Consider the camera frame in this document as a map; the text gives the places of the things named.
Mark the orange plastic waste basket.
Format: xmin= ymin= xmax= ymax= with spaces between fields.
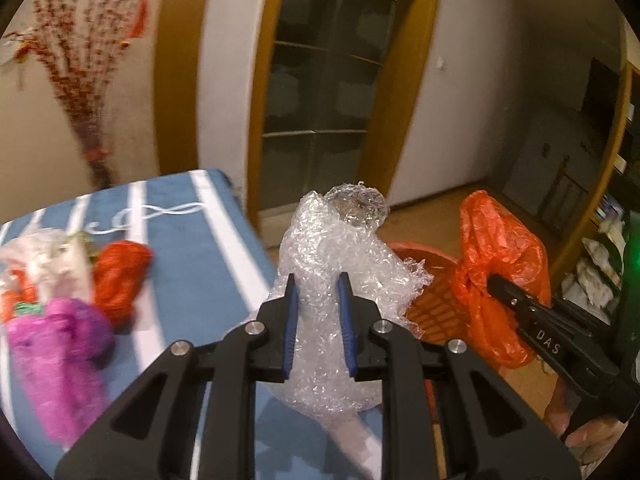
xmin=390 ymin=242 xmax=468 ymax=346

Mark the red plastic bag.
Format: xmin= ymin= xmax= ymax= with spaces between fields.
xmin=93 ymin=240 xmax=153 ymax=328

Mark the right hand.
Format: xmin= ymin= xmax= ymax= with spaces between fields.
xmin=543 ymin=378 xmax=629 ymax=466

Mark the wooden framed glass door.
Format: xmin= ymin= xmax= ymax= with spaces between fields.
xmin=246 ymin=0 xmax=439 ymax=223

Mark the orange plastic bag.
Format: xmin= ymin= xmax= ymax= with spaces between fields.
xmin=451 ymin=190 xmax=551 ymax=370

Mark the red berry branch bouquet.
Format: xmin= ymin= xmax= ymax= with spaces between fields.
xmin=1 ymin=0 xmax=150 ymax=190

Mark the white translucent plastic bag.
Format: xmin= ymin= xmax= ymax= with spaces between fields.
xmin=1 ymin=228 xmax=93 ymax=304

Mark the magenta plastic bag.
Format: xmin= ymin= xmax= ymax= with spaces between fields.
xmin=8 ymin=298 xmax=114 ymax=448

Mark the green plastic bag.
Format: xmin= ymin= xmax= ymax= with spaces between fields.
xmin=13 ymin=301 xmax=44 ymax=318

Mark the clear bubble wrap wad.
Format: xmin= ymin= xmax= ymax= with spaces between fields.
xmin=268 ymin=183 xmax=433 ymax=479

